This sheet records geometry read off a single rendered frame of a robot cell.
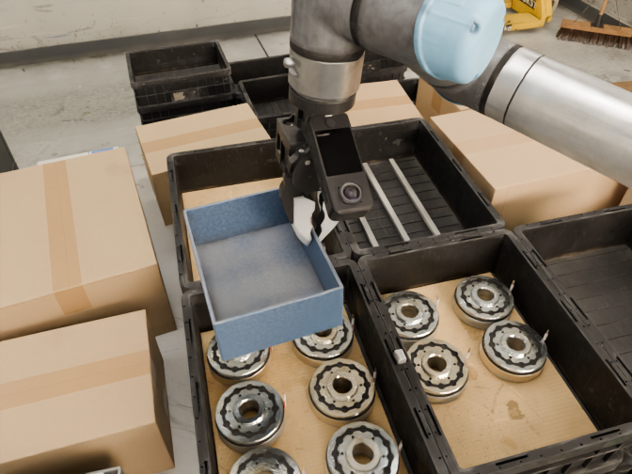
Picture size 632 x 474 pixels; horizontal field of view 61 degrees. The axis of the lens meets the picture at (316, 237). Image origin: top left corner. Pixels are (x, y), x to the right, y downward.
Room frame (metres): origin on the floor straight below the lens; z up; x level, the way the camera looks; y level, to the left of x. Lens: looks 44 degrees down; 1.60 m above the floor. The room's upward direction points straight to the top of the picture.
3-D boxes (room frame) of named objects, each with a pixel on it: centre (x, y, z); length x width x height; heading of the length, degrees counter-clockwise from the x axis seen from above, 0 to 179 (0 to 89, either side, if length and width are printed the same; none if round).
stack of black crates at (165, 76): (2.11, 0.58, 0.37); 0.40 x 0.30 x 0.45; 108
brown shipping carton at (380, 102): (1.29, -0.11, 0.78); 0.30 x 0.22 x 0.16; 103
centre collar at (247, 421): (0.39, 0.10, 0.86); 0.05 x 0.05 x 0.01
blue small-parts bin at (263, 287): (0.46, 0.07, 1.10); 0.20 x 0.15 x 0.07; 20
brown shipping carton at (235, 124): (1.13, 0.28, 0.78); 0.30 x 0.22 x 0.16; 114
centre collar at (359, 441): (0.33, -0.07, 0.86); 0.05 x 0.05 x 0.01
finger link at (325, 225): (0.52, -0.01, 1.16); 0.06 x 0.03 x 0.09; 17
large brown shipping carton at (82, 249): (0.79, 0.50, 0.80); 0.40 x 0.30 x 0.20; 23
